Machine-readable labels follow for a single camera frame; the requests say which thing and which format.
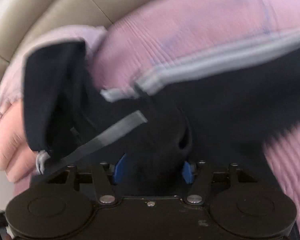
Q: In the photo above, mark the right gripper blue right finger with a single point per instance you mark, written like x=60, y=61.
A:
x=189, y=172

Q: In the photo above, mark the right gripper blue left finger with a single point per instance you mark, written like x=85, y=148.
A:
x=121, y=169

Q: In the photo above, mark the dark navy garment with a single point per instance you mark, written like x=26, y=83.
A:
x=69, y=120

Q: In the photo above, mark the pink folded quilt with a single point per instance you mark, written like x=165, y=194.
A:
x=16, y=158

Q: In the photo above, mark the lilac patterned pillow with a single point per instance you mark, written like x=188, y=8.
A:
x=11, y=86

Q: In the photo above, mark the purple ribbed bedspread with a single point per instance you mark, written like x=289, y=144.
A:
x=190, y=35

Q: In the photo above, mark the beige leather headboard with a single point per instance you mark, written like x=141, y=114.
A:
x=21, y=21

